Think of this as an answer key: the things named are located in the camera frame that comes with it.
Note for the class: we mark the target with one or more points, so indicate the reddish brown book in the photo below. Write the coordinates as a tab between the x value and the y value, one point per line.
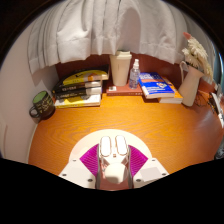
123	90

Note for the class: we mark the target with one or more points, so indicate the orange yellow book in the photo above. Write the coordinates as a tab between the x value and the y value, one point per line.
175	96

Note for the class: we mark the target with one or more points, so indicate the green and black mug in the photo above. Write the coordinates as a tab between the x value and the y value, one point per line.
43	104

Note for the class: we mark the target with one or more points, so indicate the white ceramic vase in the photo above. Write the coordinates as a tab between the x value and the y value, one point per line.
190	88

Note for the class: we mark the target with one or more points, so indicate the white and yellow book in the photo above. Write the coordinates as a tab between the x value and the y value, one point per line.
78	101

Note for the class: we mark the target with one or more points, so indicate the black and yellow book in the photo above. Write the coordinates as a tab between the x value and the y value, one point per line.
86	76

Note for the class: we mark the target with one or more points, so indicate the blue book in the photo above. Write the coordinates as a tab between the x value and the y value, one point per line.
155	85

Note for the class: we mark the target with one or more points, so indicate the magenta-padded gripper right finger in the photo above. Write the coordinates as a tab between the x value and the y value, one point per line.
151	171

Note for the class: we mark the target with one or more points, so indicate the white curtain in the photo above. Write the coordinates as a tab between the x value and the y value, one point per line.
100	26

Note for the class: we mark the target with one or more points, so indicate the cream tumbler with lid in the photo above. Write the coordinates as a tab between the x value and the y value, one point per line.
120	68

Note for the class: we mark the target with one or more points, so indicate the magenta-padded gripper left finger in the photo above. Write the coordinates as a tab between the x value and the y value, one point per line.
75	171

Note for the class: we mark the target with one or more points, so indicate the white computer mouse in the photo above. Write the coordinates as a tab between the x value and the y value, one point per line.
114	173

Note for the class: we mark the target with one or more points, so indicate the clear spray bottle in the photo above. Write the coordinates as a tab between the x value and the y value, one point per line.
134	76

